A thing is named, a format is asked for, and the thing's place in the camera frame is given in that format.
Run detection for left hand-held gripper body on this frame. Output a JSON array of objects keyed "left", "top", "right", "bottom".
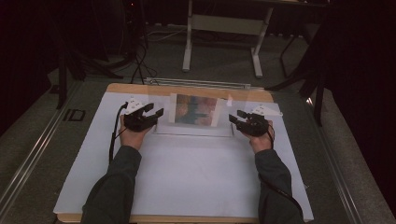
[{"left": 123, "top": 96, "right": 157, "bottom": 133}]

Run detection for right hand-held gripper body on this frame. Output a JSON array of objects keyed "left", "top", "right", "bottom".
[{"left": 238, "top": 105, "right": 284, "bottom": 138}]

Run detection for clear acrylic photo frame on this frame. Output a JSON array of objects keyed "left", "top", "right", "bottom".
[{"left": 151, "top": 91, "right": 236, "bottom": 138}]

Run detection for picture card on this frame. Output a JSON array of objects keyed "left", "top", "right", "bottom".
[{"left": 168, "top": 92, "right": 225, "bottom": 128}]

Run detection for person's left hand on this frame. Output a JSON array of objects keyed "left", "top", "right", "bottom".
[{"left": 118, "top": 114, "right": 154, "bottom": 151}]

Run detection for person's right hand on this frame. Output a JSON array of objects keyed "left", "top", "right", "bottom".
[{"left": 247, "top": 119, "right": 276, "bottom": 155}]

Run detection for black chair legs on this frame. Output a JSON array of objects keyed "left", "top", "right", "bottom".
[{"left": 264, "top": 15, "right": 329, "bottom": 128}]

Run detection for white table mat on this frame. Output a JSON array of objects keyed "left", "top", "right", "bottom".
[{"left": 52, "top": 91, "right": 315, "bottom": 223}]

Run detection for dark metal stand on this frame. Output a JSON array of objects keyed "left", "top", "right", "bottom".
[{"left": 55, "top": 27, "right": 125, "bottom": 110}]

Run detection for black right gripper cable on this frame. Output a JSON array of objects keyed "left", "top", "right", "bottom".
[{"left": 265, "top": 123, "right": 276, "bottom": 149}]

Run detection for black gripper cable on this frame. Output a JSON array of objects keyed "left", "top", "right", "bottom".
[
  {"left": 108, "top": 101, "right": 130, "bottom": 165},
  {"left": 265, "top": 123, "right": 276, "bottom": 149}
]

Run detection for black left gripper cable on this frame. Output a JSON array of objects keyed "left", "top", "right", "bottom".
[{"left": 108, "top": 101, "right": 130, "bottom": 165}]

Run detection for black floor cables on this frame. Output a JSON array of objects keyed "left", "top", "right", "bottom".
[{"left": 130, "top": 36, "right": 161, "bottom": 86}]

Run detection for metal floor rail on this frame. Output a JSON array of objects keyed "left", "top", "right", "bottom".
[
  {"left": 0, "top": 79, "right": 82, "bottom": 213},
  {"left": 305, "top": 96, "right": 364, "bottom": 224},
  {"left": 143, "top": 77, "right": 266, "bottom": 91}
]

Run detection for white metal table frame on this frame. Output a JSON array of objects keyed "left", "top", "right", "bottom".
[{"left": 181, "top": 0, "right": 275, "bottom": 79}]

